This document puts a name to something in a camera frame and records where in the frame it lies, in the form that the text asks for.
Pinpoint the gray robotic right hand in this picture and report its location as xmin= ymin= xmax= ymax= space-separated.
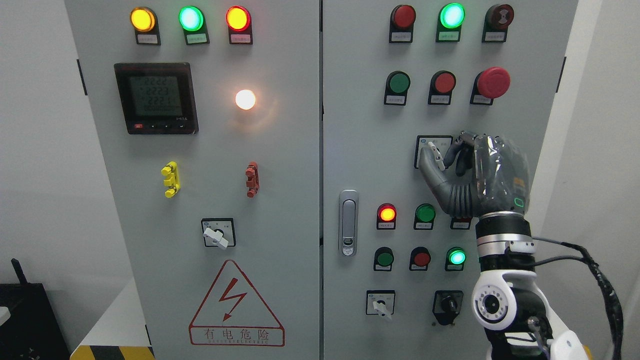
xmin=419 ymin=130 xmax=531 ymax=218

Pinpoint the middle green indicator lamp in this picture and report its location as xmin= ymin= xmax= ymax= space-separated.
xmin=413 ymin=203 xmax=436 ymax=230

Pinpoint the green indicator lamp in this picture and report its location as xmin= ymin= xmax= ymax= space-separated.
xmin=178 ymin=6 xmax=210 ymax=46
xmin=413 ymin=203 xmax=436 ymax=230

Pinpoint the lower lit green button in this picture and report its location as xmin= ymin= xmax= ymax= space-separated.
xmin=445 ymin=246 xmax=467 ymax=272

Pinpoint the red emergency stop button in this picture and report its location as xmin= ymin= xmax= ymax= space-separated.
xmin=470 ymin=66 xmax=511 ymax=106

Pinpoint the upper red push button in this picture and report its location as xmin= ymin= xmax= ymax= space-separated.
xmin=427 ymin=70 xmax=457 ymax=106

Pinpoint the red push button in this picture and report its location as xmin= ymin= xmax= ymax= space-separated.
xmin=408 ymin=246 xmax=432 ymax=272
xmin=427 ymin=70 xmax=457 ymax=106

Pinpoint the lower red push button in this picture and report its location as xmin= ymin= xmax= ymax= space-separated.
xmin=408 ymin=246 xmax=432 ymax=272

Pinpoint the lit red indicator lamp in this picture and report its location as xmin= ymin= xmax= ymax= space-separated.
xmin=375 ymin=203 xmax=397 ymax=230

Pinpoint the upper green push button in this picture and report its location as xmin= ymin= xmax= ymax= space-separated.
xmin=383 ymin=70 xmax=410 ymax=106

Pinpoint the green push button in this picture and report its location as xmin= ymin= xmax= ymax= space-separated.
xmin=373 ymin=246 xmax=394 ymax=272
xmin=383 ymin=70 xmax=410 ymax=106

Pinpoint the right gray cabinet door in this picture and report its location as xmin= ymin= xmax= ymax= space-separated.
xmin=322 ymin=0 xmax=578 ymax=360

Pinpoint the gray cabinet door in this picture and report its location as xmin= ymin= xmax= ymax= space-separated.
xmin=65 ymin=0 xmax=322 ymax=360
xmin=322 ymin=0 xmax=578 ymax=360

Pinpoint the lower green push button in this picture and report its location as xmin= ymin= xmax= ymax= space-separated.
xmin=373 ymin=246 xmax=394 ymax=272

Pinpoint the dark red buzzer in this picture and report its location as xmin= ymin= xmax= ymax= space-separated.
xmin=482 ymin=3 xmax=515 ymax=43

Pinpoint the top right green lit lamp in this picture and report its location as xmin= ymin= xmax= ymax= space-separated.
xmin=435 ymin=2 xmax=466 ymax=43

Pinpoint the top right dark red lamp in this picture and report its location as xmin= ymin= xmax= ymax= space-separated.
xmin=388 ymin=4 xmax=417 ymax=44

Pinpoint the red terminal clip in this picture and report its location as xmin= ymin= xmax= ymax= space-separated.
xmin=245 ymin=161 xmax=260 ymax=198

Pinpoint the white glowing lamp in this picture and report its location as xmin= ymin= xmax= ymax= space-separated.
xmin=234 ymin=89 xmax=257 ymax=111

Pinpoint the left gray cabinet door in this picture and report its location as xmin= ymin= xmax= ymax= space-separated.
xmin=65 ymin=0 xmax=322 ymax=360

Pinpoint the red electric hazard warning sticker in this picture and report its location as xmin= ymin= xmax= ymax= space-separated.
xmin=189 ymin=259 xmax=286 ymax=347

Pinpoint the top left red indicator lamp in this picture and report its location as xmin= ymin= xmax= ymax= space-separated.
xmin=225 ymin=5 xmax=253 ymax=44

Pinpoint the yellow terminal clip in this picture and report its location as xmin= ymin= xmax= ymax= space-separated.
xmin=161 ymin=161 xmax=181 ymax=199

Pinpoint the top left green indicator lamp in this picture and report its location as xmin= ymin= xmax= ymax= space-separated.
xmin=178 ymin=6 xmax=210 ymax=46

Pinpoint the black digital power meter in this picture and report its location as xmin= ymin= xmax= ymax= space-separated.
xmin=114 ymin=62 xmax=199 ymax=135

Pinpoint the yellow indicator lamp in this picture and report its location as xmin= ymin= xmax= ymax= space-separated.
xmin=129 ymin=6 xmax=162 ymax=46

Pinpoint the black box with antenna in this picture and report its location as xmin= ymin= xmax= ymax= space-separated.
xmin=0 ymin=259 xmax=71 ymax=360

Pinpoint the black key selector switch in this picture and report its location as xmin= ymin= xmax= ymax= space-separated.
xmin=432 ymin=290 xmax=464 ymax=326

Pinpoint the silver door lock handle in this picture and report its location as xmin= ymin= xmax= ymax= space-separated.
xmin=338 ymin=189 xmax=359 ymax=256

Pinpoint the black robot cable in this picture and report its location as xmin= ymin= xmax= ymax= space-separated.
xmin=530 ymin=236 xmax=624 ymax=360

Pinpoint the left door gray rotary switch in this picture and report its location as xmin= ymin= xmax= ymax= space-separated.
xmin=201 ymin=218 xmax=237 ymax=249

